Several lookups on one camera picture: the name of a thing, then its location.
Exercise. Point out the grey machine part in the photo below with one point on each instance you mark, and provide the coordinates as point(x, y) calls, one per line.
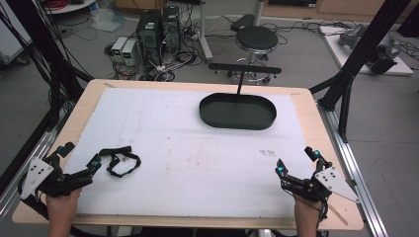
point(378, 49)

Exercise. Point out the black round stool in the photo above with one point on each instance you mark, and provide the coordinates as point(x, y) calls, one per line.
point(257, 39)

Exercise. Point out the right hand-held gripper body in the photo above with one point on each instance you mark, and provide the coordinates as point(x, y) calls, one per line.
point(316, 186)

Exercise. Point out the round white table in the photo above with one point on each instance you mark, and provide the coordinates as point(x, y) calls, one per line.
point(70, 6)

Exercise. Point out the person's left hand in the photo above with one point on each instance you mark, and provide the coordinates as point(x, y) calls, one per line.
point(62, 205)

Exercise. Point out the person's right hand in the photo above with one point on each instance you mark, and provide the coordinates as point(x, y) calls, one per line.
point(306, 210)

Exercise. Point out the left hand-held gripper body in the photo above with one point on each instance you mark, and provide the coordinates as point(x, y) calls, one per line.
point(59, 182)

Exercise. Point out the white power supply unit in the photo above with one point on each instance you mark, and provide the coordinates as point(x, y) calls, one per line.
point(118, 46)
point(129, 52)

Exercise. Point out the black oval tray stand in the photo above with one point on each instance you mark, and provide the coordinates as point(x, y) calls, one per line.
point(237, 112)

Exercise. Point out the white table leg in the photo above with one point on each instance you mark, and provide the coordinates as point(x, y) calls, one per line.
point(205, 33)

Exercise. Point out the white floor board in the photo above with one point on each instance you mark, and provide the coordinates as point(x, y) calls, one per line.
point(342, 52)

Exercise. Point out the black metal frame post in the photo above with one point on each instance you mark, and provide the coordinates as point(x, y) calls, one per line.
point(36, 49)
point(359, 56)

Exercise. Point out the black foot pedal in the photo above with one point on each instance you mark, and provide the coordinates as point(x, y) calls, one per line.
point(242, 22)

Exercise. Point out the black computer tower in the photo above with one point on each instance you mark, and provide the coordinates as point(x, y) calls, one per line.
point(149, 36)
point(171, 28)

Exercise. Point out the aluminium rail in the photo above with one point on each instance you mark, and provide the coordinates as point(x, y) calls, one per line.
point(23, 171)
point(352, 164)

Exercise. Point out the white table mat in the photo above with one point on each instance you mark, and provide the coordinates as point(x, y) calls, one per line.
point(191, 158)

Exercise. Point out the clear plastic bag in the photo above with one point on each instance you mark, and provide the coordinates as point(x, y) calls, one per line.
point(107, 19)

